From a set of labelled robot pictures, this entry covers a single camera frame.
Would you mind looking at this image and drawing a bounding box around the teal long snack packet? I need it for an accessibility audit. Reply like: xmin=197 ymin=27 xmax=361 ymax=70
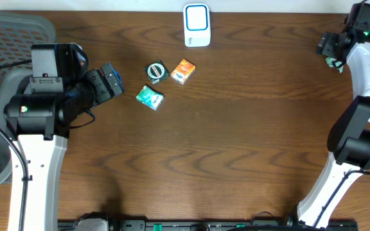
xmin=325 ymin=57 xmax=344 ymax=73

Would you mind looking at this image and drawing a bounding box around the teal small snack packet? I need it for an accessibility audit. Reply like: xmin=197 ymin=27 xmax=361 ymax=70
xmin=136 ymin=85 xmax=164 ymax=110

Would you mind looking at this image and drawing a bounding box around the dark green round-label box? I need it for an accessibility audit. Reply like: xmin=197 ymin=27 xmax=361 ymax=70
xmin=144 ymin=60 xmax=169 ymax=85

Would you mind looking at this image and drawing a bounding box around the orange small snack box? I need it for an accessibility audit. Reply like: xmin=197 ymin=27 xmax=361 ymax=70
xmin=170 ymin=58 xmax=196 ymax=85

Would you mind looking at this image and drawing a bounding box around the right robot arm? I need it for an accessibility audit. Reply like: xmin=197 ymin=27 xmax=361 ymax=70
xmin=296 ymin=1 xmax=370 ymax=229

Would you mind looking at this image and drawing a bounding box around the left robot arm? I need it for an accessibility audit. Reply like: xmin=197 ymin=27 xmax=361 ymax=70
xmin=4 ymin=43 xmax=124 ymax=230

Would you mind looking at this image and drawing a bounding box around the white barcode scanner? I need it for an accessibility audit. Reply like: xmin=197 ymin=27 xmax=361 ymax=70
xmin=182 ymin=3 xmax=211 ymax=47

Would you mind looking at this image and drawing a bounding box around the black plastic mesh basket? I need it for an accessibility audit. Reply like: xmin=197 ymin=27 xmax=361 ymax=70
xmin=0 ymin=12 xmax=56 ymax=184

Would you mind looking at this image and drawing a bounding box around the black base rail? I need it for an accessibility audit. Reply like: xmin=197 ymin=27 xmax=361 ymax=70
xmin=58 ymin=211 xmax=359 ymax=231

